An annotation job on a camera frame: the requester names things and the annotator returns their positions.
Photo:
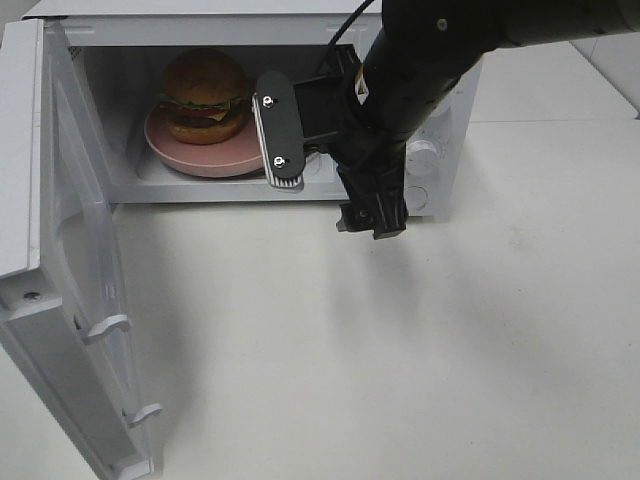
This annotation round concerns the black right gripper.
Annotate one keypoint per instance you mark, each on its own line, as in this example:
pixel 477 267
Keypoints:
pixel 361 113

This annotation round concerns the white microwave knob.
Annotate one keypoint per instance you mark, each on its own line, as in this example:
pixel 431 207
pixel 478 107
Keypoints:
pixel 422 158

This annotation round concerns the pink round plate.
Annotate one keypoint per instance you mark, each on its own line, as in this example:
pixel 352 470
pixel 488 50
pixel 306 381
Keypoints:
pixel 237 156

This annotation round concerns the toy hamburger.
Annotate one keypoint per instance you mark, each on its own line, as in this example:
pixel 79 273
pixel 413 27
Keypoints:
pixel 205 95

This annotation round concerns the white microwave door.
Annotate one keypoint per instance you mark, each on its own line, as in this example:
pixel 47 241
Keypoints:
pixel 65 321

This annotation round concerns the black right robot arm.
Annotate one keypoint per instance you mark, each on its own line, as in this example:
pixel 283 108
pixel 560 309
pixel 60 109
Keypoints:
pixel 445 39

